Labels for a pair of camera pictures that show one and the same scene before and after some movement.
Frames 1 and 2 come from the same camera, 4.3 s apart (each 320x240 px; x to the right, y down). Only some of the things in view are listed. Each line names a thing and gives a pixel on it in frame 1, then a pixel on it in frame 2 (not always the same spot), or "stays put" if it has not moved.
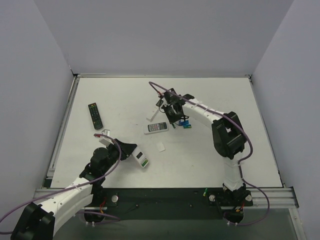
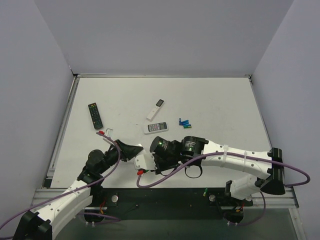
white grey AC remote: x=156 y=127 stays put
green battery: x=205 y=192 stays put
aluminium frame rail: x=279 y=197 stays put
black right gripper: x=172 y=114 to x=158 y=165
